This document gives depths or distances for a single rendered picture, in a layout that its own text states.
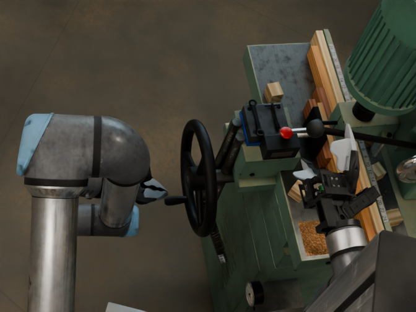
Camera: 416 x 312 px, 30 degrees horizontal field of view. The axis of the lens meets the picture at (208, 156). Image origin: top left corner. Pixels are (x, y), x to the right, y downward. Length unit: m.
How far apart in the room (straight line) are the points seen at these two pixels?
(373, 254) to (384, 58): 1.03
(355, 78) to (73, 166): 0.60
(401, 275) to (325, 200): 0.97
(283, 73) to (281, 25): 1.31
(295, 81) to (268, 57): 0.10
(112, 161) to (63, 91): 1.55
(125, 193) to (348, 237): 0.45
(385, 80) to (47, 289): 0.76
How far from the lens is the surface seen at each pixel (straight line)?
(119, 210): 1.67
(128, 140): 1.43
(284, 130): 1.76
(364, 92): 1.62
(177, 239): 2.71
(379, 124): 1.80
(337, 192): 1.49
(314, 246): 1.78
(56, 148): 1.41
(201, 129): 1.82
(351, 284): 0.56
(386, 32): 1.49
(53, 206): 1.43
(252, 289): 1.94
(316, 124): 1.48
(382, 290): 0.51
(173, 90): 3.01
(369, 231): 1.81
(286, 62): 2.03
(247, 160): 1.78
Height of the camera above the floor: 2.47
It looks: 59 degrees down
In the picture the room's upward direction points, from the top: 20 degrees clockwise
